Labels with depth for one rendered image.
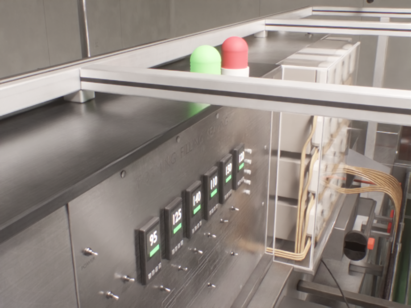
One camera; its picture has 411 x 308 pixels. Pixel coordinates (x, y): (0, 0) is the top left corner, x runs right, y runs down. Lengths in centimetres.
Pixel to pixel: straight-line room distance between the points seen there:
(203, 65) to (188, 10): 562
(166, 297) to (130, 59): 46
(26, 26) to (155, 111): 374
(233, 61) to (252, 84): 33
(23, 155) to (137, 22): 530
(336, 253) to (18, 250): 135
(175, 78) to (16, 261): 38
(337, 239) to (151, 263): 105
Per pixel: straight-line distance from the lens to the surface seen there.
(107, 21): 543
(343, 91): 71
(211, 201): 95
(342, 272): 207
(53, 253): 59
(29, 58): 455
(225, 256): 113
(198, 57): 92
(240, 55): 106
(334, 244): 175
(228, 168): 101
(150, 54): 108
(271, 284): 138
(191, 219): 88
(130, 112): 82
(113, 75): 84
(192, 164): 87
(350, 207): 187
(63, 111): 85
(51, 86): 83
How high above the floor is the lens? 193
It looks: 20 degrees down
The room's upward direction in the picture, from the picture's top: straight up
